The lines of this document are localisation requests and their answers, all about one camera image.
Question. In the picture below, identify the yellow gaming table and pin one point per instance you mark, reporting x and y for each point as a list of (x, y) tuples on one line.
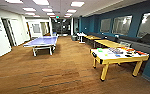
[(111, 58)]

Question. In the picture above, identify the small white table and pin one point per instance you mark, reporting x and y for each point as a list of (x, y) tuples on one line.
[(81, 34)]

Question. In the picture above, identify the low wooden table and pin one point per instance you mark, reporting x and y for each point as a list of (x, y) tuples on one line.
[(92, 37), (107, 43)]

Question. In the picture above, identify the dark grey sofa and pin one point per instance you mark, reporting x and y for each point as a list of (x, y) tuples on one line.
[(97, 34), (137, 42)]

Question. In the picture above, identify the blue ping pong table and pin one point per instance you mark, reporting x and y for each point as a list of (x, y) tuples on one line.
[(41, 41)]

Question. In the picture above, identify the green exit sign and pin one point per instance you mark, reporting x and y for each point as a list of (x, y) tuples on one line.
[(58, 17)]

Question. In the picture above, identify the ceiling light panel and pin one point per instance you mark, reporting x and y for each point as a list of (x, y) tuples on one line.
[(77, 4), (13, 1), (71, 10), (47, 10), (29, 9), (40, 2)]

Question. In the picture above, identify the interior glass window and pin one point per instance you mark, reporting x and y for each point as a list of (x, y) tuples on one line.
[(148, 25), (105, 25), (122, 25)]

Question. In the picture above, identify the orange game pack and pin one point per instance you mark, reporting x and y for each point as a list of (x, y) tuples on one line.
[(127, 49)]

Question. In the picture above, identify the red and black game piece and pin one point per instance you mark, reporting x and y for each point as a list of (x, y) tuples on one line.
[(141, 52)]

